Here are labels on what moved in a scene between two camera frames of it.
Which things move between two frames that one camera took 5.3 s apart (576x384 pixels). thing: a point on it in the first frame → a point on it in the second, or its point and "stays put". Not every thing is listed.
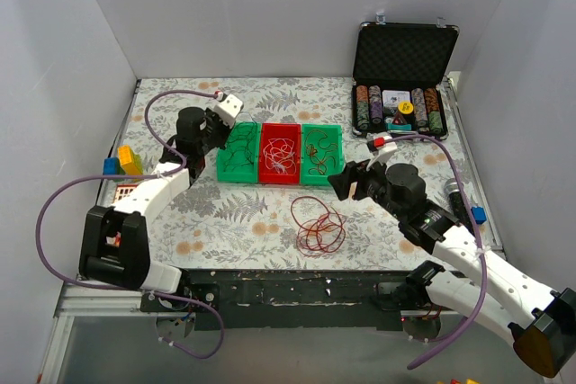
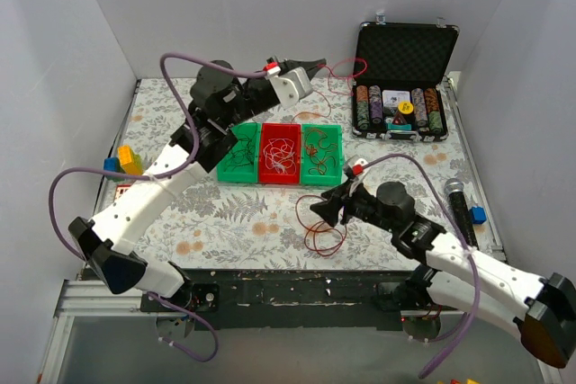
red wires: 320,230 → 345,75
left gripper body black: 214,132 → 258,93
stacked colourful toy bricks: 126,163 stays put
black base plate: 286,299 stays put
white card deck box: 391,98 stays put
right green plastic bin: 321,153 stays put
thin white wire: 279,154 stays put
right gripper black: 360,183 → 343,203
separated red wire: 319,154 stays put
